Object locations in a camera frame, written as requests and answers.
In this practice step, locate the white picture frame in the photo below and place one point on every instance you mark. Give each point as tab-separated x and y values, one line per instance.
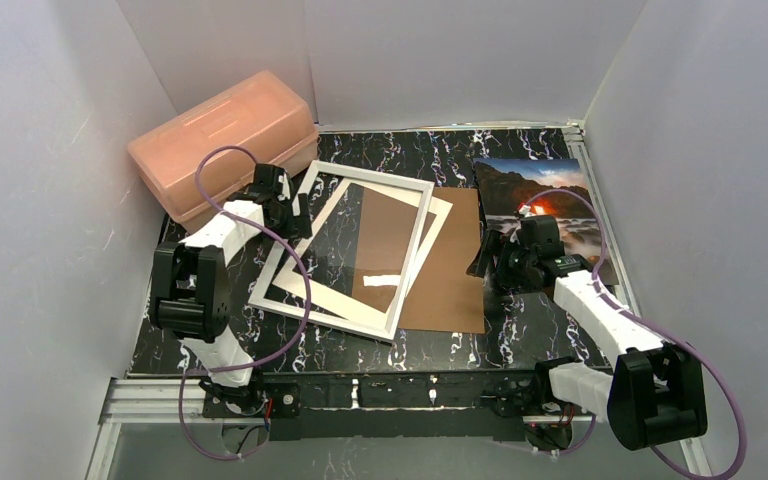
280	287

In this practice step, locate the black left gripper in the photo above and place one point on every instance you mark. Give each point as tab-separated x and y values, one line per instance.
293	216

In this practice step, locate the brown frame backing board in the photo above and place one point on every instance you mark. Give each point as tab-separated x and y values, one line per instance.
443	298

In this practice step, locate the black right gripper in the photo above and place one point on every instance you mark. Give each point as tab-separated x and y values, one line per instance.
498	258

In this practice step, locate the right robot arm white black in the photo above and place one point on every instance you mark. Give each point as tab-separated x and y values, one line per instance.
676	413

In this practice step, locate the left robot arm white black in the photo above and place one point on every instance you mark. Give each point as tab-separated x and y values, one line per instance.
190	295

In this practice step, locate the translucent orange plastic box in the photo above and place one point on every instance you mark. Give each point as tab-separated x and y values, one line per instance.
217	143

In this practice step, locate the aluminium front rail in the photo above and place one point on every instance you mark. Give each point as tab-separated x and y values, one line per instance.
165	400

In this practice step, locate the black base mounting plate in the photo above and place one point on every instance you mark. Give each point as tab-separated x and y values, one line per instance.
501	404

